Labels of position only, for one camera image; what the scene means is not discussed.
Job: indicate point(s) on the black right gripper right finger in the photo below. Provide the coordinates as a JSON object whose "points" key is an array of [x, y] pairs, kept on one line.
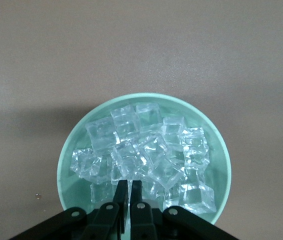
{"points": [[141, 217]]}

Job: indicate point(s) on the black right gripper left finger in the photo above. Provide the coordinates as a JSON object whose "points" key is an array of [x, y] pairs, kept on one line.
{"points": [[106, 215]]}

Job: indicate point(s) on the clear ice cube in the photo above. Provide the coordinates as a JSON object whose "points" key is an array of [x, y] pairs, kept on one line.
{"points": [[148, 116], [101, 133], [101, 168], [101, 192], [129, 158], [172, 130], [197, 198], [81, 161], [166, 175], [155, 148], [126, 120], [193, 145]]}

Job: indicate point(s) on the green ceramic bowl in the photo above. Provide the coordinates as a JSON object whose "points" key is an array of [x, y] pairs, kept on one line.
{"points": [[67, 160]]}

